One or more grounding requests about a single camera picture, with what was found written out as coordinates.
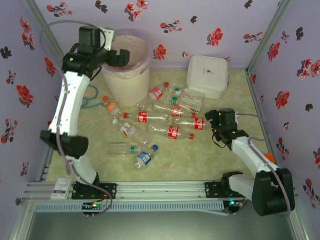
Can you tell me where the white-cap clear water bottle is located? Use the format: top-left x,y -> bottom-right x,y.
112,119 -> 150,146

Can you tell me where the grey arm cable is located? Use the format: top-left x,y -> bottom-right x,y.
39,19 -> 114,217
234,112 -> 297,218

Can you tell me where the small circuit board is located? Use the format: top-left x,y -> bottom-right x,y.
82,201 -> 106,214
223,198 -> 245,215

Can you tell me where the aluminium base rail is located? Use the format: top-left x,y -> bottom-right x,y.
24,181 -> 251,201

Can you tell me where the small clear multicoloured item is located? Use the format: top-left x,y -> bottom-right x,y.
183,104 -> 201,113

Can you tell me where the white square lidded box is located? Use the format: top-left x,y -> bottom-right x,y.
186,54 -> 230,100

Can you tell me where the blue stethoscope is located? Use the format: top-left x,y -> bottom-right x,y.
81,84 -> 100,110

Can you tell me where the white labelled power box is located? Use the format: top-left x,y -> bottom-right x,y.
49,176 -> 72,200

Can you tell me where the green-cap clear plastic bottle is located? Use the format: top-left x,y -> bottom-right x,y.
166,94 -> 203,111
169,86 -> 206,100
107,142 -> 141,157

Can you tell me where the blue-cap blue-label bottle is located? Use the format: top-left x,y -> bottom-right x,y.
133,144 -> 159,170

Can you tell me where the red-label cola bottle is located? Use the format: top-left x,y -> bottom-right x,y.
123,110 -> 171,124
151,103 -> 197,118
172,116 -> 213,131
148,81 -> 170,101
147,124 -> 195,140

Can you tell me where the white slotted cable duct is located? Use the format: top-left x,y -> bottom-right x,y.
33,201 -> 224,213

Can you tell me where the orange ball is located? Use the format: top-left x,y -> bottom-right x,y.
264,152 -> 276,166

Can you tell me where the grey left arm cable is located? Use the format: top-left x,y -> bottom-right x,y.
39,19 -> 114,217

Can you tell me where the orange-cap small bottle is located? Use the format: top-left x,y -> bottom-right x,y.
101,95 -> 121,116

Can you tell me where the white plastic waste bin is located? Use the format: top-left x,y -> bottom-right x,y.
101,28 -> 152,108

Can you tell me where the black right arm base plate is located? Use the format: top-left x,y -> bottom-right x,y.
204,181 -> 241,200

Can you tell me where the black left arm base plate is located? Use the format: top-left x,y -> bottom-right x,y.
71,182 -> 118,200

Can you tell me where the aluminium frame post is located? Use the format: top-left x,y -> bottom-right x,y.
246,0 -> 293,75
23,0 -> 73,72

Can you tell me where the grey right arm cable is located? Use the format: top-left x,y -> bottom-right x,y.
234,112 -> 297,218

